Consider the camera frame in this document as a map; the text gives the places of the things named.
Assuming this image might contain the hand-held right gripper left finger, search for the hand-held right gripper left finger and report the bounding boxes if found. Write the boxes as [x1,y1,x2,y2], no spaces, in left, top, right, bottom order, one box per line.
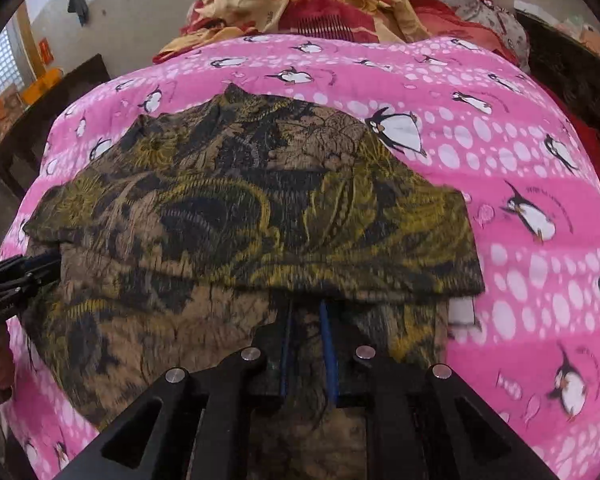
[55,302,294,480]

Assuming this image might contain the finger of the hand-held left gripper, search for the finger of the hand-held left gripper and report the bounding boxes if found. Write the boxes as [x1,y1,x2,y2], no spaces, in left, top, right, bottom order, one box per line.
[0,265,63,306]
[0,252,63,283]

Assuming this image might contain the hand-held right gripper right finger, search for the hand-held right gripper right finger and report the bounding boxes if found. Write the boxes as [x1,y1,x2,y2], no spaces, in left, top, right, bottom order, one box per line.
[320,302,562,480]

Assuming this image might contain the brown floral shirt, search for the brown floral shirt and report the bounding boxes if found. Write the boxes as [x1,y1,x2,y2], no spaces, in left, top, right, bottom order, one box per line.
[22,83,486,480]

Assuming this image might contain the cardboard box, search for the cardboard box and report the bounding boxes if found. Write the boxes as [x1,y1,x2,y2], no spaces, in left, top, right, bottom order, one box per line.
[0,85,27,147]

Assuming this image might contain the orange plastic basin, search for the orange plastic basin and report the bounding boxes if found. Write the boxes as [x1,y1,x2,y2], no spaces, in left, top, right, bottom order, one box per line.
[20,67,64,106]

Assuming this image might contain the dark wooden table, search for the dark wooden table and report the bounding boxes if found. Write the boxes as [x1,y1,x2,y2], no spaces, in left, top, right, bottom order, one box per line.
[0,54,112,202]

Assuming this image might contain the window with blinds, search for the window with blinds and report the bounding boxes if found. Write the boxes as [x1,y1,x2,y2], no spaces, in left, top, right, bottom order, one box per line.
[0,29,32,107]

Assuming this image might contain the dark hanging cloth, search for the dark hanging cloth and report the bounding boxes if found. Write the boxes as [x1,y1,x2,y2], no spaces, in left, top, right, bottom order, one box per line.
[67,0,89,27]

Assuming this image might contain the pink penguin blanket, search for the pink penguin blanket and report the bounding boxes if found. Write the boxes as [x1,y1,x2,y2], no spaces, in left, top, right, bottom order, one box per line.
[0,34,600,480]

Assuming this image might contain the red yellow floral quilt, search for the red yellow floral quilt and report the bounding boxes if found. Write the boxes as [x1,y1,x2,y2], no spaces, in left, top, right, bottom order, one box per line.
[153,0,432,64]

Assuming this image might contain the dark wooden cabinet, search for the dark wooden cabinet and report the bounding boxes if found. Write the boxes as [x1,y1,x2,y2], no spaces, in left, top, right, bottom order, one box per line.
[514,10,600,128]

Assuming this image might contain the colourful bags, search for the colourful bags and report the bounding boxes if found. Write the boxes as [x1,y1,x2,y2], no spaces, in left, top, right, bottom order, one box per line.
[555,14,600,63]

